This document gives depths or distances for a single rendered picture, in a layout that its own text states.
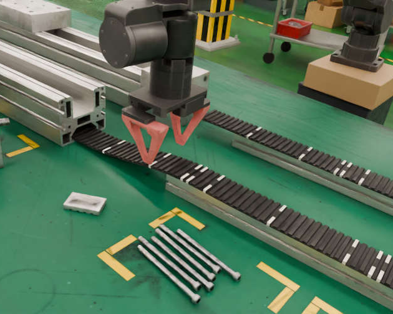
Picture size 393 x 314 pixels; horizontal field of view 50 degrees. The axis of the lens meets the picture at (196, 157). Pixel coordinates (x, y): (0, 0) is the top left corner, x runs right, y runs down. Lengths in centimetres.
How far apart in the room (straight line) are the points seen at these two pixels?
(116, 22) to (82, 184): 26
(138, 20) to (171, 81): 10
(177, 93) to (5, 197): 28
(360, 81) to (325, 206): 47
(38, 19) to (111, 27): 56
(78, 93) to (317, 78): 61
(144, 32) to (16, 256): 30
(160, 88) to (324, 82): 63
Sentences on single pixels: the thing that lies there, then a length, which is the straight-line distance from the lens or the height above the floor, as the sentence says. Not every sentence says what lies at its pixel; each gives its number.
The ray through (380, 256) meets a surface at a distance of 56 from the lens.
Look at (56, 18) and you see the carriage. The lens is 108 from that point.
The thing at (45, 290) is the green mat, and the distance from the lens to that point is 50.
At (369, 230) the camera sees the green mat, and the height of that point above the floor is 78.
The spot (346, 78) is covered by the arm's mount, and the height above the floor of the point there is 83.
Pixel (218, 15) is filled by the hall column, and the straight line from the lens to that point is 413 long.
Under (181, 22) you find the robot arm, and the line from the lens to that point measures 53.
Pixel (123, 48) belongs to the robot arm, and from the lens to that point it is 49.
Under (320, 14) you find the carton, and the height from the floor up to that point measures 13.
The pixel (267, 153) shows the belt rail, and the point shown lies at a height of 79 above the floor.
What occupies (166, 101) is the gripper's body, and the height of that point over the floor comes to 93.
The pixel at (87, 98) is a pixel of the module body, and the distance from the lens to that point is 76.
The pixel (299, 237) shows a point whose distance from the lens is 54.
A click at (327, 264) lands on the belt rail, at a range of 56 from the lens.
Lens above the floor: 115
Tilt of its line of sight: 31 degrees down
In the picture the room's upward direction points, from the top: 7 degrees clockwise
